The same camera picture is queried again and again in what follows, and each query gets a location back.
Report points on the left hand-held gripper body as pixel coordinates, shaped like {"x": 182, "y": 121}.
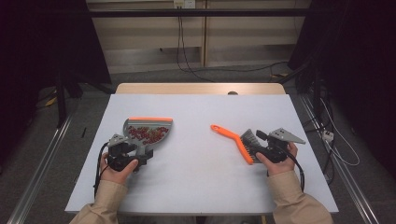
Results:
{"x": 120, "y": 155}

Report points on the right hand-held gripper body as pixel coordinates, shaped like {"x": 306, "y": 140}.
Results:
{"x": 286, "y": 136}

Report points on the red beans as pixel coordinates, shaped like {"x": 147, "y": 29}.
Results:
{"x": 146, "y": 133}

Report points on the grey dustpan with orange lip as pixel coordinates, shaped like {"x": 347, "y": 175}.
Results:
{"x": 150, "y": 119}

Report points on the orange brush with grey bristles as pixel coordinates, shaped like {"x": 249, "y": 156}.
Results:
{"x": 227, "y": 132}

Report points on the person's left hand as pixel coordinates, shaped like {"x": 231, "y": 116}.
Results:
{"x": 116, "y": 175}

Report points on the person's right hand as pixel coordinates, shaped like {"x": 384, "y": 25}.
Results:
{"x": 280, "y": 168}

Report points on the white power adapter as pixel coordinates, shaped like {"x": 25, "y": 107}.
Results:
{"x": 328, "y": 136}

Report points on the white board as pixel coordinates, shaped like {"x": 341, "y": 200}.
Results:
{"x": 193, "y": 186}

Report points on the wooden table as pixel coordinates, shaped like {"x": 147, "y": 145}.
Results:
{"x": 174, "y": 88}

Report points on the black metal stand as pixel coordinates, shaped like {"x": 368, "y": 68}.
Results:
{"x": 61, "y": 99}

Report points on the black curtain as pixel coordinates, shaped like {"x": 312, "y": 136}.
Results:
{"x": 358, "y": 62}
{"x": 46, "y": 40}

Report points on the black horizontal bar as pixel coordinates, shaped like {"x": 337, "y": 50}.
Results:
{"x": 199, "y": 12}

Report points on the aluminium floor rail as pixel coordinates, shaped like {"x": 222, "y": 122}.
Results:
{"x": 342, "y": 177}
{"x": 40, "y": 168}

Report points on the white wall outlet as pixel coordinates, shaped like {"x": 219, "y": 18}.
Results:
{"x": 185, "y": 3}

